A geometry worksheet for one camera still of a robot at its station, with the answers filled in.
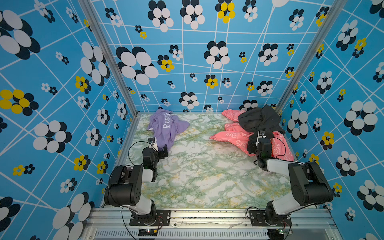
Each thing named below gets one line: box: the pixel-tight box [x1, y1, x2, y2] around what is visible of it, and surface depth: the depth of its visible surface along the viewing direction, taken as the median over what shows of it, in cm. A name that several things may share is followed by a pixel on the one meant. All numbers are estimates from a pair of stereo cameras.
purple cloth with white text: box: [147, 109, 190, 150], surface depth 107 cm
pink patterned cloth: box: [209, 109, 295, 162], surface depth 96 cm
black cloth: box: [238, 104, 286, 139], surface depth 104 cm
